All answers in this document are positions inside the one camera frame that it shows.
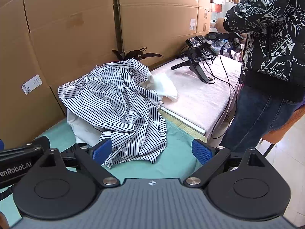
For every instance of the red wall sign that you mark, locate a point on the red wall sign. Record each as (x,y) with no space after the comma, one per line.
(215,7)

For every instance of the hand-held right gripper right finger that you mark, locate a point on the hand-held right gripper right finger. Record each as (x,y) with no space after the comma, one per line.
(202,151)

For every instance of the dark-leaved plant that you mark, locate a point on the dark-leaved plant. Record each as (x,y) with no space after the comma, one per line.
(138,54)

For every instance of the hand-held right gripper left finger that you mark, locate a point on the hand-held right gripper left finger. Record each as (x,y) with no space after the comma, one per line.
(103,150)

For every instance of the striped shirt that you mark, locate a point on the striped shirt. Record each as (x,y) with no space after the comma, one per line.
(114,100)

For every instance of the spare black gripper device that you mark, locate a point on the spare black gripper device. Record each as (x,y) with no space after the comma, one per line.
(193,42)
(204,39)
(196,60)

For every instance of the pink towel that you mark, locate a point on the pink towel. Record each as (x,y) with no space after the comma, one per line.
(202,95)

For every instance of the orange chair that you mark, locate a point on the orange chair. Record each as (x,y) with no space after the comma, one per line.
(286,126)

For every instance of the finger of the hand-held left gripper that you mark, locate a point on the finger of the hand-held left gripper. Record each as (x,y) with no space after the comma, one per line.
(26,150)

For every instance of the large cardboard box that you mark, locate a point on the large cardboard box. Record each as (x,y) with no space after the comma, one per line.
(203,16)
(71,28)
(19,59)
(154,23)

